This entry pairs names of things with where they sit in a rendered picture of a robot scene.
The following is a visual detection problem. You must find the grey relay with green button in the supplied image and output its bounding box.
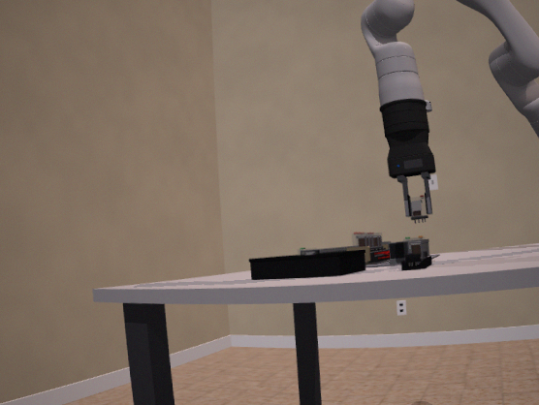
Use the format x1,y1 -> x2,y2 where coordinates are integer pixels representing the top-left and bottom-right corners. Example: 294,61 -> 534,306
298,248 -> 317,256

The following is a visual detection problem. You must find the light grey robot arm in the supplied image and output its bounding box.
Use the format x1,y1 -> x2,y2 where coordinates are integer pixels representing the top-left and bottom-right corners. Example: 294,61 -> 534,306
361,0 -> 539,138

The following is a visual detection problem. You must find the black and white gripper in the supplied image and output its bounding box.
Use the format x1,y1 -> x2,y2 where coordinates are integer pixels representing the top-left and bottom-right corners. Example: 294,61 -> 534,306
378,71 -> 436,217

